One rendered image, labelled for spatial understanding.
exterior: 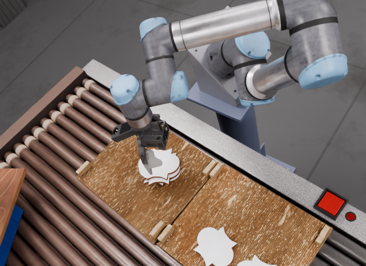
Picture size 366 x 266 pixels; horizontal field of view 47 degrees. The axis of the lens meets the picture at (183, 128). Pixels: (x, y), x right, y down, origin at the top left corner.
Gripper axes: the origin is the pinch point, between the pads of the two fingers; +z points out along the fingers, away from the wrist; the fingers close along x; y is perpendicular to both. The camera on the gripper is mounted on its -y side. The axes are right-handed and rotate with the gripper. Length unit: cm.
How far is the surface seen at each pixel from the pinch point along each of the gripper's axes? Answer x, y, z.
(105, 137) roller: 16.7, -28.0, 15.9
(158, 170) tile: -2.8, 0.3, 6.1
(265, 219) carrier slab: -14.9, 35.1, 14.1
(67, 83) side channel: 43, -51, 13
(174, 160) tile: 1.1, 5.1, 6.1
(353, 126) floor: 82, 76, 108
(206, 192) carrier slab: -6.4, 15.6, 14.1
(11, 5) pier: 211, -205, 96
